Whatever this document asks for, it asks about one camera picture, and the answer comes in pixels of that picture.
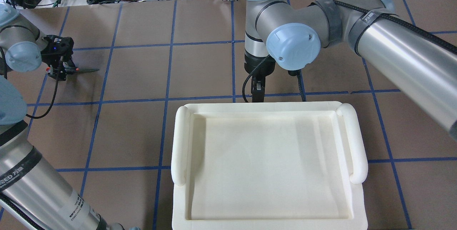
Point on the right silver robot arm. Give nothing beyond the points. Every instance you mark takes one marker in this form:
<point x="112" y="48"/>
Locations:
<point x="420" y="64"/>

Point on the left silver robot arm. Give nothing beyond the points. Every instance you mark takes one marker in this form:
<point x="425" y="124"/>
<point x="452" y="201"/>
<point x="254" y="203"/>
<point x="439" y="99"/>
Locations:
<point x="31" y="189"/>

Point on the white plastic tray cabinet top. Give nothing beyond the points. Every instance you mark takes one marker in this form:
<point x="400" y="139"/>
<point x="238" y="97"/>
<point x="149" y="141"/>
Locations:
<point x="268" y="166"/>

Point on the orange grey handled scissors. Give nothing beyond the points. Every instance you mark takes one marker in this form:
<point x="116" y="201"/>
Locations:
<point x="85" y="70"/>

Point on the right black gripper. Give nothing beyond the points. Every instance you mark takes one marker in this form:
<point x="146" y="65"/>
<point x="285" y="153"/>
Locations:
<point x="255" y="67"/>

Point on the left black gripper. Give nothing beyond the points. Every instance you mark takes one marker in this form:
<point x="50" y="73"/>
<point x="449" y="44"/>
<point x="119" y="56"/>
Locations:
<point x="60" y="71"/>

